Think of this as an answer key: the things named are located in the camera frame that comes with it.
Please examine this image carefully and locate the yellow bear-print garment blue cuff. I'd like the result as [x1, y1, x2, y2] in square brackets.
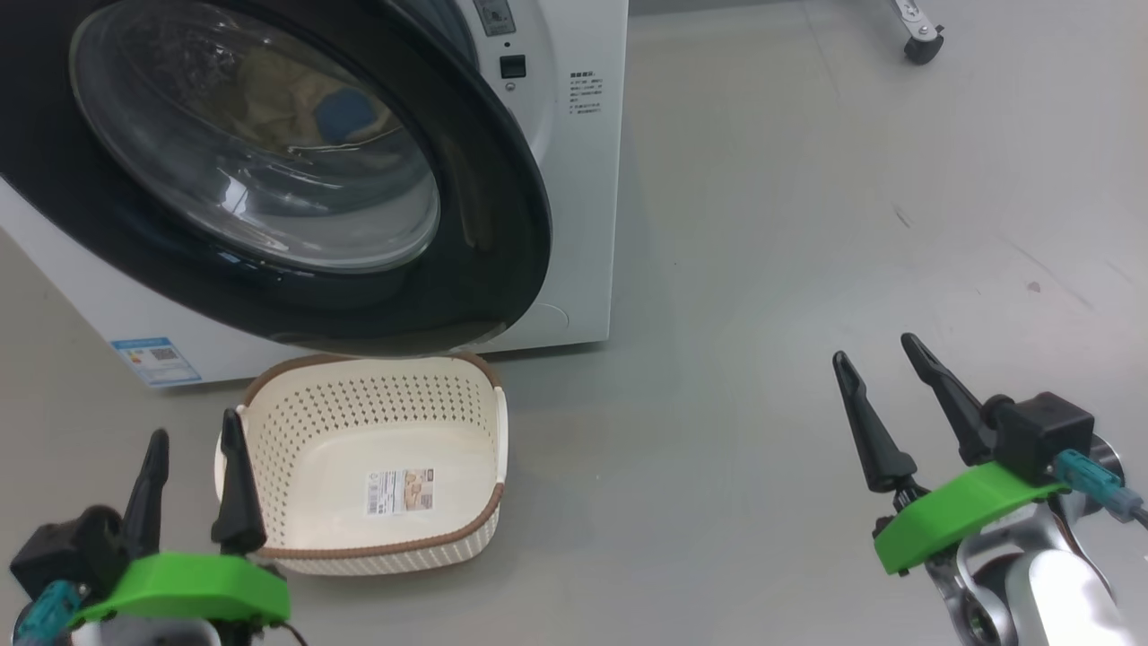
[296, 81, 404, 153]

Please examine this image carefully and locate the blue energy label sticker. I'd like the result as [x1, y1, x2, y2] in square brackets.
[110, 336, 203, 387]

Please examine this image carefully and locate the grey warning pictogram sticker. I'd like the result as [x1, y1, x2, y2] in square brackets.
[473, 0, 517, 37]

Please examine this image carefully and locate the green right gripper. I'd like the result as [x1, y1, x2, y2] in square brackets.
[832, 333, 1073, 577]

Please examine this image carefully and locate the grey stand leg black caster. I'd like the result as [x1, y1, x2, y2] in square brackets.
[883, 0, 945, 65]

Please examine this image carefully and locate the black round glass washer door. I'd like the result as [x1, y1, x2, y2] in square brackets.
[0, 0, 552, 357]

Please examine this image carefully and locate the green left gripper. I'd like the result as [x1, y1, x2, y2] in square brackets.
[67, 408, 292, 629]

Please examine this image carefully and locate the warning label with Chinese text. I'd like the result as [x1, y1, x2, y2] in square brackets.
[568, 74, 604, 118]

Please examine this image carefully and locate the yellow baby garment blue collar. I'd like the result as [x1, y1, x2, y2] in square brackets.
[211, 45, 315, 144]

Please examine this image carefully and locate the cream perforated basket brown rim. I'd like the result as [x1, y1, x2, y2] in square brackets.
[213, 352, 509, 576]

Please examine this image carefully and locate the teal right camera cable connector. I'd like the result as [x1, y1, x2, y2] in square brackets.
[1054, 450, 1144, 523]

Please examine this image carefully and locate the white product label in basket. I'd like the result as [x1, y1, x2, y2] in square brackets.
[364, 467, 435, 517]

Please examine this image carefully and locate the teal left camera cable connector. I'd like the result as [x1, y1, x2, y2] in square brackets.
[13, 579, 83, 646]

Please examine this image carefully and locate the white front-load washing machine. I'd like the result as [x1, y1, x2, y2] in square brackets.
[0, 0, 629, 388]

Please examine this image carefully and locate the teal camera cable connector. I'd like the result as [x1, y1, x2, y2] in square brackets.
[1054, 450, 1144, 523]
[13, 579, 83, 646]

